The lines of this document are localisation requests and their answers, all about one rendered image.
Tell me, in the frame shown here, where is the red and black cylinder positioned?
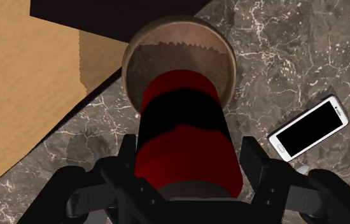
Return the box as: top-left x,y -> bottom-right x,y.
134,69 -> 244,199

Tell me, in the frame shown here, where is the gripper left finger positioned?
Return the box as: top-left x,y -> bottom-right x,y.
17,134 -> 164,224

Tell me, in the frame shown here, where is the white smartphone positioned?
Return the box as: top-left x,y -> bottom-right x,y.
268,94 -> 350,163

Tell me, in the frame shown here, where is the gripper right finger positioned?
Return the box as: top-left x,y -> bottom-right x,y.
239,136 -> 350,224

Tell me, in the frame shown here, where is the brown round bowl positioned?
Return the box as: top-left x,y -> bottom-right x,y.
121,15 -> 238,114

